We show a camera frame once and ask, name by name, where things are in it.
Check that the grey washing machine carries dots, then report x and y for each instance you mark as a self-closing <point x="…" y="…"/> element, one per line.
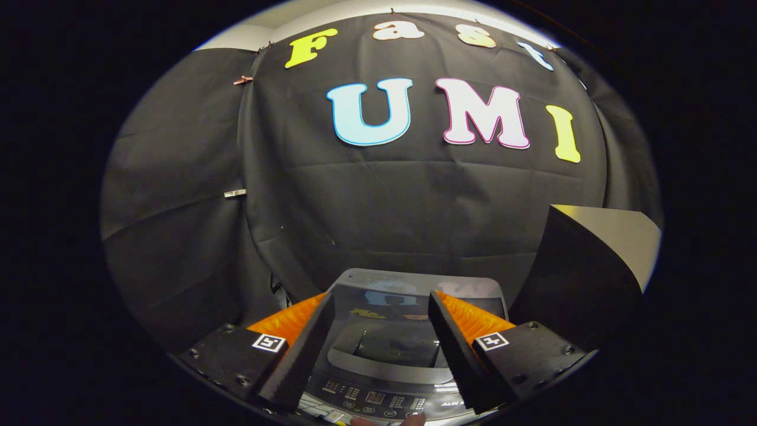
<point x="378" y="397"/>

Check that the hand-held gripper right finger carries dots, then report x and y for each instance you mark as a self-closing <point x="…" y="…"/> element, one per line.
<point x="458" y="361"/>

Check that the silver cloth clip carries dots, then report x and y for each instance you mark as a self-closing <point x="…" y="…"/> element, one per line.
<point x="235" y="193"/>

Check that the copper cloth clip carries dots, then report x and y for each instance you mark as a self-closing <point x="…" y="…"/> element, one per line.
<point x="243" y="80"/>

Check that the grey cabinet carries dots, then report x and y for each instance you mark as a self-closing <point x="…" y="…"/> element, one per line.
<point x="615" y="236"/>

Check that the dark washing machine lid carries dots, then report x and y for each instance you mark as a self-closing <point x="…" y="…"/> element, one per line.
<point x="390" y="296"/>

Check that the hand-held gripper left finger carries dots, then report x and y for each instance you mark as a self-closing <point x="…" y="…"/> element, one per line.
<point x="301" y="361"/>

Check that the black backdrop cloth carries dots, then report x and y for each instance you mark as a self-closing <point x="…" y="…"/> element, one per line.
<point x="384" y="207"/>

